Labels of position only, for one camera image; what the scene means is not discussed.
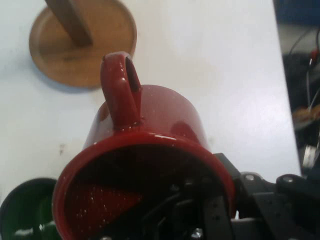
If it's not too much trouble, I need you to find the blue plastic bin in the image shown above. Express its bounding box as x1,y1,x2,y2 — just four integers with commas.
274,0,320,25

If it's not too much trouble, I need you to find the red enamel mug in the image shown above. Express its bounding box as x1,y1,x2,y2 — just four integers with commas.
51,51,236,240

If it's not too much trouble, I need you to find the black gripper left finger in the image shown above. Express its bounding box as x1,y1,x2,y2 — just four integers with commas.
143,176,236,240

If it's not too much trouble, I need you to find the green enamel mug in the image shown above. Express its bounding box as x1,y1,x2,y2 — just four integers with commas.
0,177,62,240

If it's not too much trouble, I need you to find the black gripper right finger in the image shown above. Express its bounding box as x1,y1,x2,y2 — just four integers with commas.
213,152,320,240

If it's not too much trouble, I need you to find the brown wooden mug tree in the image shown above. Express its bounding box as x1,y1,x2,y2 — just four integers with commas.
28,0,138,89

